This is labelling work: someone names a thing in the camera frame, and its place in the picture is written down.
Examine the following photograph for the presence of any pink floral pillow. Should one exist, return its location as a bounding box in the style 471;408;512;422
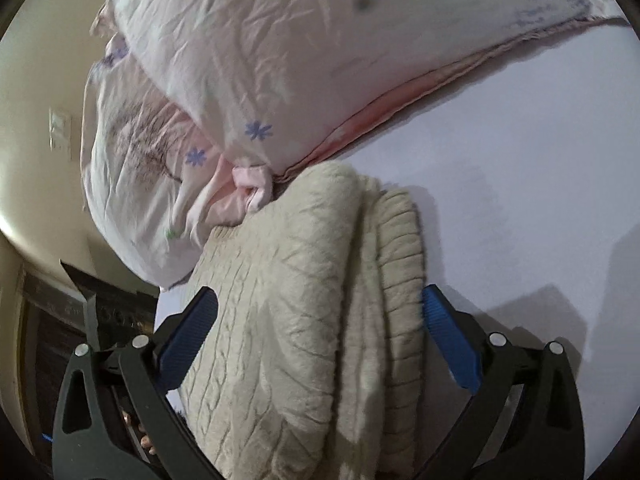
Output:
80;0;622;289

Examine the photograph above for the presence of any dark wooden cabinet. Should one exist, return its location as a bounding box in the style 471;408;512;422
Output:
17;263;157;466

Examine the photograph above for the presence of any lavender bed sheet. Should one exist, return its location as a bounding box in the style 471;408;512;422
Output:
154;22;640;478

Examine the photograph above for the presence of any person's right hand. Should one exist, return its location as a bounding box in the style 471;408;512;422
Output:
122;411;156;456

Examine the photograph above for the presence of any cream cable-knit sweater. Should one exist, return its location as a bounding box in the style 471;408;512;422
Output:
179;162;424;479

